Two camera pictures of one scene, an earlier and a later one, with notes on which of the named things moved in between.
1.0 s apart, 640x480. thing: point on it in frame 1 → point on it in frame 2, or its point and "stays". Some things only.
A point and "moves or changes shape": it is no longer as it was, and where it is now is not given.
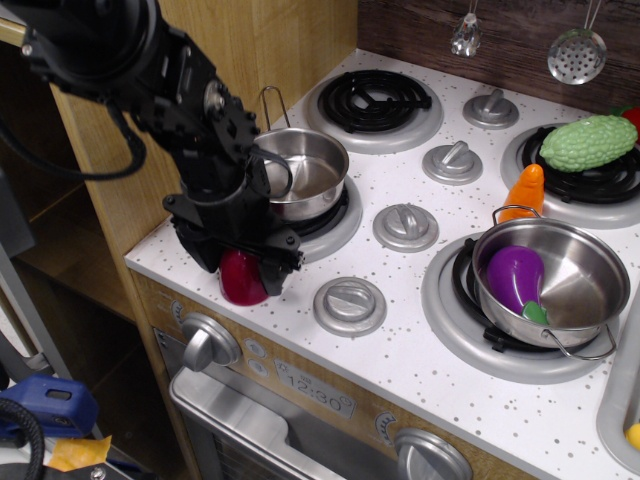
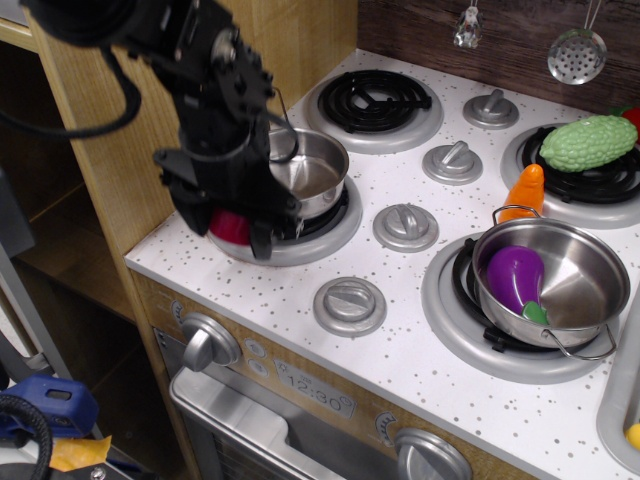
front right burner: (452, 308) stays
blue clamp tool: (65, 408) stays
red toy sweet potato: (240, 276) moves or changes shape
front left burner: (326, 236) stays
